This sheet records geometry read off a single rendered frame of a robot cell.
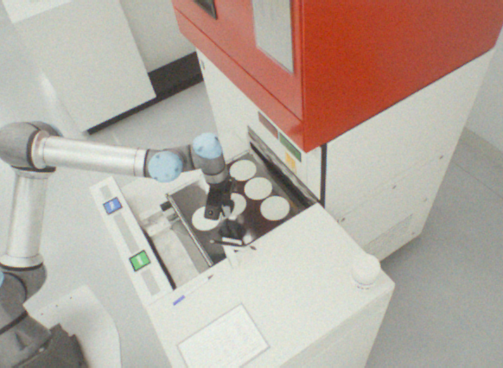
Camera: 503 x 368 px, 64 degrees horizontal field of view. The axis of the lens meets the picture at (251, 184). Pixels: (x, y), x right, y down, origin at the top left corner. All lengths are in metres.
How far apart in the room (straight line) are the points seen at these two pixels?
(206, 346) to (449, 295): 1.48
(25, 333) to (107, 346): 0.27
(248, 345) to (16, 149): 0.75
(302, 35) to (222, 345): 0.79
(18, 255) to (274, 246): 0.74
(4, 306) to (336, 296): 0.87
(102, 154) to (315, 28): 0.57
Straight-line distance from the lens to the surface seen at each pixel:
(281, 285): 1.18
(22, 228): 1.31
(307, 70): 0.93
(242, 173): 1.51
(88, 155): 1.06
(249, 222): 1.37
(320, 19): 0.89
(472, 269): 2.43
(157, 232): 1.43
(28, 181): 1.27
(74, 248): 2.74
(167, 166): 0.99
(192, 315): 1.19
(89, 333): 1.46
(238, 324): 1.15
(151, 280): 1.28
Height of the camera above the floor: 2.05
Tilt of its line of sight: 51 degrees down
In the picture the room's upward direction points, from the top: 11 degrees counter-clockwise
